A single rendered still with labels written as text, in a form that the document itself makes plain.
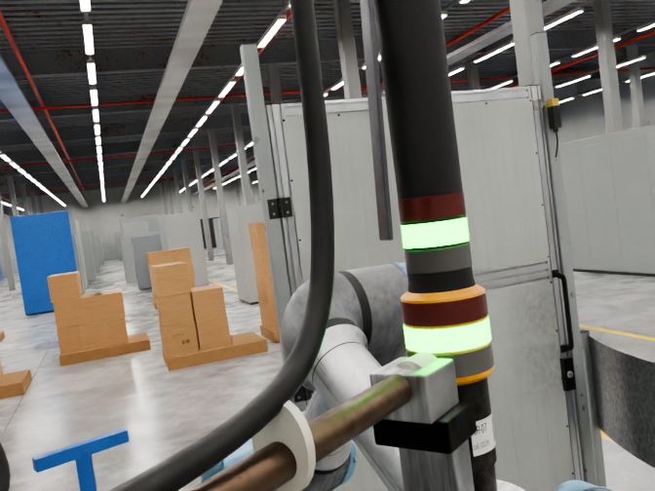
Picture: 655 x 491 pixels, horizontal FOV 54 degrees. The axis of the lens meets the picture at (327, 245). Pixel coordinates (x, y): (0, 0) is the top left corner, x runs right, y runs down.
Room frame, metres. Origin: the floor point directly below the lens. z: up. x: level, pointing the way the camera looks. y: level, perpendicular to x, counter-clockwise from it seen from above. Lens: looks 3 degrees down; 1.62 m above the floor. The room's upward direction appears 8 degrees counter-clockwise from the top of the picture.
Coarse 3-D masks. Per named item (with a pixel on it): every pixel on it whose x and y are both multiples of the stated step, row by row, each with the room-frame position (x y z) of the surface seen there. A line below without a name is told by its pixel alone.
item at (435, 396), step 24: (432, 384) 0.28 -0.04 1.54; (456, 384) 0.30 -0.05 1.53; (408, 408) 0.28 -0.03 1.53; (432, 408) 0.28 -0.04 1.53; (456, 408) 0.29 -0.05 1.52; (384, 432) 0.29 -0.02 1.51; (408, 432) 0.29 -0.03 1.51; (432, 432) 0.28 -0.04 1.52; (456, 432) 0.28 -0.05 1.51; (408, 456) 0.30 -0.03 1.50; (432, 456) 0.29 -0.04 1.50; (456, 456) 0.29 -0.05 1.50; (408, 480) 0.30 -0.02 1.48; (432, 480) 0.29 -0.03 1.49; (456, 480) 0.29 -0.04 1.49
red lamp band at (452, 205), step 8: (400, 200) 0.32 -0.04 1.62; (408, 200) 0.32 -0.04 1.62; (416, 200) 0.31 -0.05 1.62; (424, 200) 0.31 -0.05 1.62; (432, 200) 0.31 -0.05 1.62; (440, 200) 0.31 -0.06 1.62; (448, 200) 0.31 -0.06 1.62; (456, 200) 0.31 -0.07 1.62; (464, 200) 0.32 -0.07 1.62; (400, 208) 0.32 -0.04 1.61; (408, 208) 0.32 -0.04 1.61; (416, 208) 0.31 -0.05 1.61; (424, 208) 0.31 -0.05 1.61; (432, 208) 0.31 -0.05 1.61; (440, 208) 0.31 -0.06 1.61; (448, 208) 0.31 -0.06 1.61; (456, 208) 0.31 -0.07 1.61; (464, 208) 0.32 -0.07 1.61; (400, 216) 0.33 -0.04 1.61; (408, 216) 0.32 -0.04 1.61; (416, 216) 0.31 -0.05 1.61; (424, 216) 0.31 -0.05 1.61; (432, 216) 0.31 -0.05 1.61; (440, 216) 0.31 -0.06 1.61; (448, 216) 0.31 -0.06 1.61
